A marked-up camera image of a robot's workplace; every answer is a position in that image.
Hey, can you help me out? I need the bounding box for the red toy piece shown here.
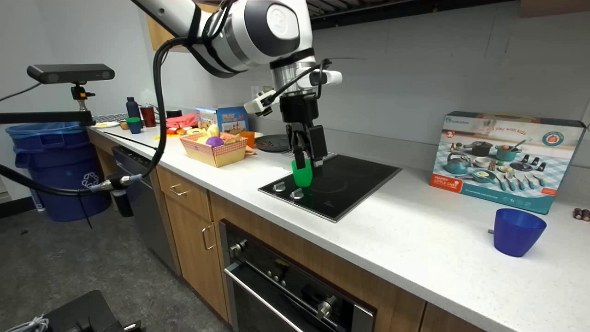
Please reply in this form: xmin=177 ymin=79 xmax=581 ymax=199
xmin=162 ymin=112 xmax=201 ymax=134

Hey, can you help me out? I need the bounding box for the stainless dishwasher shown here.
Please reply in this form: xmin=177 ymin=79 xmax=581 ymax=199
xmin=111 ymin=143 xmax=181 ymax=272

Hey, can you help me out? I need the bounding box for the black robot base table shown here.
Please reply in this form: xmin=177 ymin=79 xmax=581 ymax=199
xmin=42 ymin=289 xmax=144 ymax=332

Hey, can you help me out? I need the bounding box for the small dark container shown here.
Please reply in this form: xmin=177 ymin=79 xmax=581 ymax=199
xmin=111 ymin=187 xmax=135 ymax=217

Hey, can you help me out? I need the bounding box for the blue cardboard box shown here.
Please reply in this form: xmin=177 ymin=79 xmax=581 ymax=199
xmin=197 ymin=104 xmax=251 ymax=134

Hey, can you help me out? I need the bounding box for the dark red cup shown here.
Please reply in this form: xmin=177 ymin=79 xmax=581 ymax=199
xmin=140 ymin=104 xmax=159 ymax=128

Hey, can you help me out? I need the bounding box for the wooden tray with items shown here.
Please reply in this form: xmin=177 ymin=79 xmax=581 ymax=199
xmin=179 ymin=128 xmax=249 ymax=169

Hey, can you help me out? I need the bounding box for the narrow wooden cabinet door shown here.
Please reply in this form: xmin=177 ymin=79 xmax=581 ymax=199
xmin=420 ymin=302 xmax=487 ymax=332

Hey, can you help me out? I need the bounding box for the toy cookware set box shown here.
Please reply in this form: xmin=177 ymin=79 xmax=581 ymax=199
xmin=430 ymin=110 xmax=588 ymax=215

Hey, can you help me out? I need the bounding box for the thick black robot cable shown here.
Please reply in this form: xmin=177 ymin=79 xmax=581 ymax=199
xmin=0 ymin=0 xmax=247 ymax=199

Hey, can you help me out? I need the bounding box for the blue plastic cup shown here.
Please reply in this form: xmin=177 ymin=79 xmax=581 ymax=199
xmin=492 ymin=206 xmax=549 ymax=258

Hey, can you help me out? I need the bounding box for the black built-in oven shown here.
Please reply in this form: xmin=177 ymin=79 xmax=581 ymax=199
xmin=219 ymin=219 xmax=376 ymax=332

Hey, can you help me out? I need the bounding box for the black glass cooktop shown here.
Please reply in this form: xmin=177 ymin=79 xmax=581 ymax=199
xmin=258 ymin=152 xmax=402 ymax=223

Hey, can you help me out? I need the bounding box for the green plastic cup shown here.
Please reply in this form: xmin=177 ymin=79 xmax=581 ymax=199
xmin=289 ymin=154 xmax=315 ymax=189

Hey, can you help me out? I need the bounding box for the blue recycling bin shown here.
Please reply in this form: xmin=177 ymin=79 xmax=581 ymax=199
xmin=6 ymin=119 xmax=114 ymax=223

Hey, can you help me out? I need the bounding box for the black range hood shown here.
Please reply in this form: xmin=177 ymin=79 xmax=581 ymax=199
xmin=304 ymin=0 xmax=513 ymax=33

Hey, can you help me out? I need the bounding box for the wooden upper cabinet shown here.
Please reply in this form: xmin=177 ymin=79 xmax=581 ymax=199
xmin=146 ymin=14 xmax=183 ymax=53

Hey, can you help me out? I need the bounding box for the black stereo camera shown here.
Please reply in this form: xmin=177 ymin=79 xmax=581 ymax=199
xmin=26 ymin=62 xmax=116 ymax=84

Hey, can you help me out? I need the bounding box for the black camera boom stand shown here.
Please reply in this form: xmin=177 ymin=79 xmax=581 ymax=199
xmin=0 ymin=82 xmax=98 ymax=125

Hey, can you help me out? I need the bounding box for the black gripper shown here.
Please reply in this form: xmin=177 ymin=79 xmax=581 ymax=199
xmin=278 ymin=88 xmax=328 ymax=171

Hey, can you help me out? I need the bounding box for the wooden drawer front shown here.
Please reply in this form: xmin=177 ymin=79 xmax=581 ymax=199
xmin=155 ymin=164 xmax=214 ymax=221

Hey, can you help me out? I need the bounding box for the dark blue bottle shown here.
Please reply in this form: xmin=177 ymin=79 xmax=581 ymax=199
xmin=125 ymin=95 xmax=142 ymax=119

